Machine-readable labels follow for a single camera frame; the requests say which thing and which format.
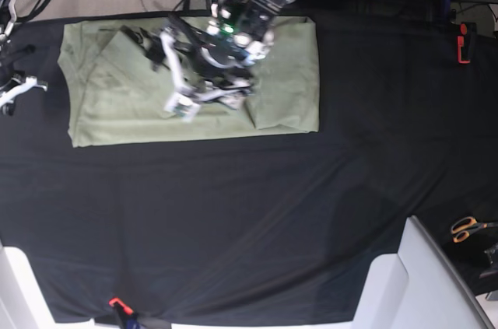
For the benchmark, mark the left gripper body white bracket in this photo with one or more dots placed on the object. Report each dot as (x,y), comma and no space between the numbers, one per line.
(204,68)

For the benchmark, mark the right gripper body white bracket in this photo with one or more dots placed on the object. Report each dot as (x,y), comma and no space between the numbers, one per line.
(17,85)

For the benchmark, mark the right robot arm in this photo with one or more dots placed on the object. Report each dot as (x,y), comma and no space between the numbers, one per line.
(11,23)

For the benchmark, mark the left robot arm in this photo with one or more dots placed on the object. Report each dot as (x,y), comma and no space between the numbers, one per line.
(250,21)

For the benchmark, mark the black table cloth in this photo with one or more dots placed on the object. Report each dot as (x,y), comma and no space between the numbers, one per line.
(277,230)

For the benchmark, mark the white table edge left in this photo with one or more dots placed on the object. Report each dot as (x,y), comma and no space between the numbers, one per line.
(22,302)

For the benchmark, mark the red black clamp bottom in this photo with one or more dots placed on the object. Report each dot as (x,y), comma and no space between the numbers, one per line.
(126,317)

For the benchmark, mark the red black clamp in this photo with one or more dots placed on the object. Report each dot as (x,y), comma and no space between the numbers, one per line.
(126,317)
(465,43)

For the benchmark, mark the red black clamp right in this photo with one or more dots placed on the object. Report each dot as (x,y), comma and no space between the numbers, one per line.
(465,43)

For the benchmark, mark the white plastic bin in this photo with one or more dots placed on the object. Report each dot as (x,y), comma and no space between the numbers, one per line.
(417,287)

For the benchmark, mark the orange handled scissors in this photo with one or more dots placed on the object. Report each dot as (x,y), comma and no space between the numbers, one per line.
(468,226)

